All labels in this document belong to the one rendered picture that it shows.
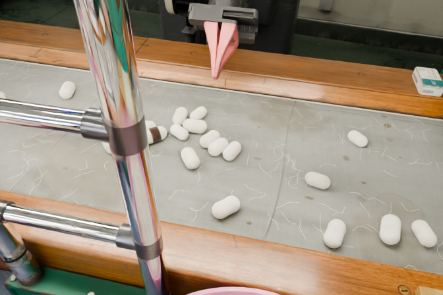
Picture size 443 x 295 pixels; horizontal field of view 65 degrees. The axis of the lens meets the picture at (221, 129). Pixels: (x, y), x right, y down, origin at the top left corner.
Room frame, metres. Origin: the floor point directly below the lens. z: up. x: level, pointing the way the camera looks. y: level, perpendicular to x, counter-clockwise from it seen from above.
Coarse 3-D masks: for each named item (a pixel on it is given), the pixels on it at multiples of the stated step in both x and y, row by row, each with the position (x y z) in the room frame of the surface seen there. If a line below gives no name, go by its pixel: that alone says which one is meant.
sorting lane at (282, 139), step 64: (0, 64) 0.58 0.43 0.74; (0, 128) 0.39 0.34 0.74; (256, 128) 0.42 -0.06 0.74; (320, 128) 0.42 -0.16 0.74; (384, 128) 0.43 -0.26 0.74; (64, 192) 0.28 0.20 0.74; (192, 192) 0.28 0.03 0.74; (256, 192) 0.29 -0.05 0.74; (320, 192) 0.29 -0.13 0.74; (384, 192) 0.30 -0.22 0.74; (384, 256) 0.21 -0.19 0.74
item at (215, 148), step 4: (216, 140) 0.36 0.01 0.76; (220, 140) 0.36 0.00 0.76; (224, 140) 0.37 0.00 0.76; (212, 144) 0.36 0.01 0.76; (216, 144) 0.36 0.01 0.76; (220, 144) 0.36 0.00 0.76; (224, 144) 0.36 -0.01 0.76; (208, 148) 0.35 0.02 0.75; (212, 148) 0.35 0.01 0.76; (216, 148) 0.35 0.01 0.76; (220, 148) 0.35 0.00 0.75; (224, 148) 0.36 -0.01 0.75; (208, 152) 0.35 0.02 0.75; (212, 152) 0.35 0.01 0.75; (216, 152) 0.35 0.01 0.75; (220, 152) 0.35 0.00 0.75
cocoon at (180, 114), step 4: (180, 108) 0.43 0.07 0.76; (184, 108) 0.44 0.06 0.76; (176, 112) 0.43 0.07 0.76; (180, 112) 0.42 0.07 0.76; (184, 112) 0.43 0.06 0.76; (176, 116) 0.42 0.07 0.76; (180, 116) 0.42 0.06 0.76; (184, 116) 0.42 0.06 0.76; (176, 120) 0.41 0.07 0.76; (180, 120) 0.41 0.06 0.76; (184, 120) 0.41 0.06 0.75; (180, 124) 0.41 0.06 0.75
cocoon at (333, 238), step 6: (330, 222) 0.24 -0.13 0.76; (336, 222) 0.23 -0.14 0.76; (342, 222) 0.23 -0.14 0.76; (330, 228) 0.23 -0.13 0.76; (336, 228) 0.23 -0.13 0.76; (342, 228) 0.23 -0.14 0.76; (324, 234) 0.22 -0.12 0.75; (330, 234) 0.22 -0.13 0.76; (336, 234) 0.22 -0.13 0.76; (342, 234) 0.22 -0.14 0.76; (324, 240) 0.22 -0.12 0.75; (330, 240) 0.21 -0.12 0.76; (336, 240) 0.21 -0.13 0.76; (342, 240) 0.22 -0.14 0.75; (330, 246) 0.21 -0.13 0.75; (336, 246) 0.21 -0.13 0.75
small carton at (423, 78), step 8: (416, 72) 0.54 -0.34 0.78; (424, 72) 0.53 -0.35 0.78; (432, 72) 0.53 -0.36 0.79; (416, 80) 0.52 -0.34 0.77; (424, 80) 0.50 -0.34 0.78; (432, 80) 0.51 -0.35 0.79; (440, 80) 0.51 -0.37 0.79; (424, 88) 0.49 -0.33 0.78; (432, 88) 0.49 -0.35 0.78; (440, 88) 0.49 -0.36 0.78; (440, 96) 0.49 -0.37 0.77
